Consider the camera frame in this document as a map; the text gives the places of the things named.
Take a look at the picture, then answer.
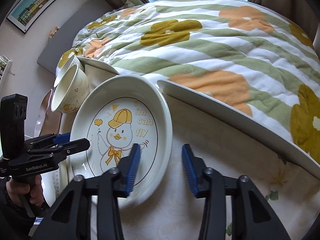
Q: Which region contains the cream bowl with duck print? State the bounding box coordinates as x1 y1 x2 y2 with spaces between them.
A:
51 65 90 114

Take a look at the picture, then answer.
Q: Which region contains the floral green striped quilt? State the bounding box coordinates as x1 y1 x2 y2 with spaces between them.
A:
57 0 319 161

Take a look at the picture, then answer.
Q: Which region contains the person's left hand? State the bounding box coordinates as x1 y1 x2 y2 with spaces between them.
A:
6 175 44 206

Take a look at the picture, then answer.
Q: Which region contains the framed houses picture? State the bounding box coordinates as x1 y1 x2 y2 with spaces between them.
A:
6 0 56 34

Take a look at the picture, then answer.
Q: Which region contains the white wall shelf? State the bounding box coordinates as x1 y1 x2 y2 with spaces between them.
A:
0 55 15 91

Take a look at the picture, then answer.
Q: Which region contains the white ribbed bowl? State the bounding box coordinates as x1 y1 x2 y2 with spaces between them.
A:
53 55 84 88

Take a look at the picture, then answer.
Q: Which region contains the pink square bowl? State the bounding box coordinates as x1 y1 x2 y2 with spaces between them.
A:
34 89 62 137

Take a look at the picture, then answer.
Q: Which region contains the large duck print plate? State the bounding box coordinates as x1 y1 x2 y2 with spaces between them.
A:
68 75 173 210

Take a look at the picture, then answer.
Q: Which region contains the small plush toy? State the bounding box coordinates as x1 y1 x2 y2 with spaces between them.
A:
48 26 59 40

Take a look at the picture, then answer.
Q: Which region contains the grey headboard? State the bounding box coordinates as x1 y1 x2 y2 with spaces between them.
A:
37 0 112 74

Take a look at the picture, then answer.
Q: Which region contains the white tray table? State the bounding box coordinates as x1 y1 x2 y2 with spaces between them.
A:
77 56 119 75

